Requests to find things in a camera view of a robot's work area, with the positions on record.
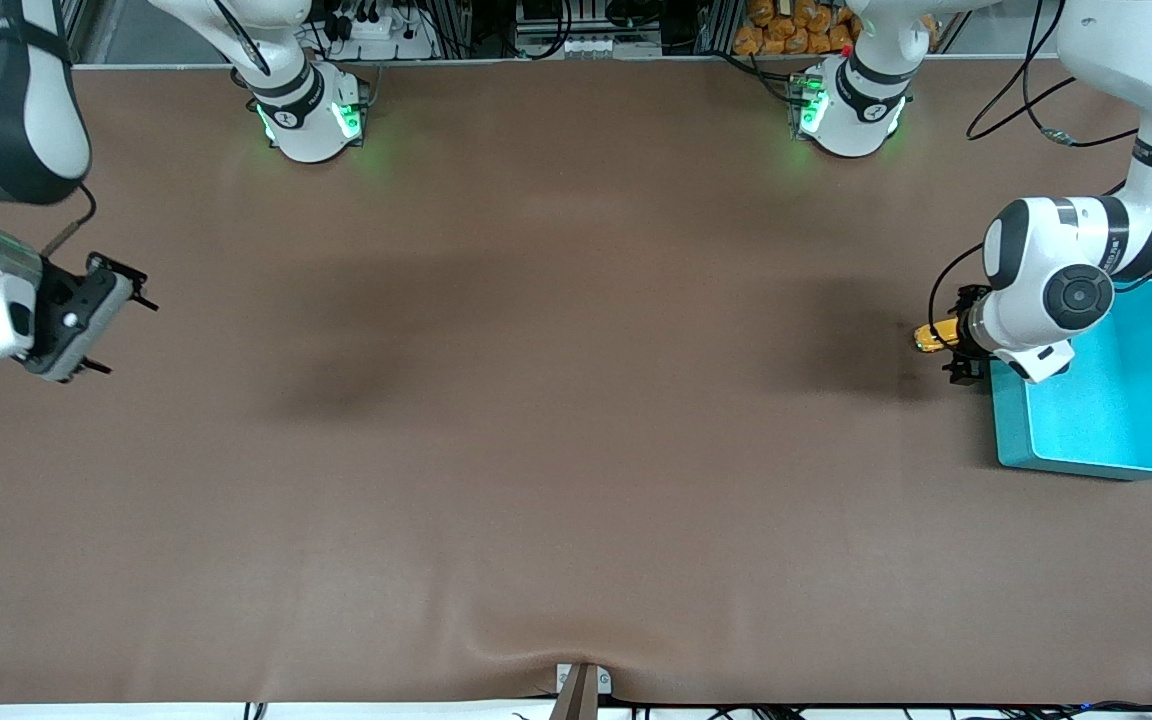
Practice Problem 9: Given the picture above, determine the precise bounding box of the yellow toy beetle car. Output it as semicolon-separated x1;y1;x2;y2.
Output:
913;319;964;354

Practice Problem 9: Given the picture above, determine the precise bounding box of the teal plastic bin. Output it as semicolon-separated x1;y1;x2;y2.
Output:
989;278;1152;482

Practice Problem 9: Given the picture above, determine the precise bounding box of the orange packaged goods pile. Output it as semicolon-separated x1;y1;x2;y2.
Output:
733;0;939;58

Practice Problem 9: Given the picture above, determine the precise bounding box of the white power strip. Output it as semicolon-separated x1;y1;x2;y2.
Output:
321;0;439;61

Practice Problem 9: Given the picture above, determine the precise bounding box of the brown table mat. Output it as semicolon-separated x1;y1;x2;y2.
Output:
0;55;1152;707

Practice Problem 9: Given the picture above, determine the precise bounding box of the white terminal block strip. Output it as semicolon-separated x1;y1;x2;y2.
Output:
519;33;664;60

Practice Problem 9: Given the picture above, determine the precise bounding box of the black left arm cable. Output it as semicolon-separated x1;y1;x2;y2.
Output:
926;0;1152;347

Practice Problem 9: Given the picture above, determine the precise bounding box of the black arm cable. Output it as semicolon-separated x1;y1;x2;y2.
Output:
926;0;1152;347
40;183;99;259

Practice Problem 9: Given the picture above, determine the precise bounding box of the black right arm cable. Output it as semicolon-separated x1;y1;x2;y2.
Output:
40;183;99;259

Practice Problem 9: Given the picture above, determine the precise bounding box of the aluminium frame profile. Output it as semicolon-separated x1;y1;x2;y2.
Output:
54;0;97;69

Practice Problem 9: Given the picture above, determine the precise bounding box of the metal table clamp bracket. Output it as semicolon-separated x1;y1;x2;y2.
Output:
554;662;614;720

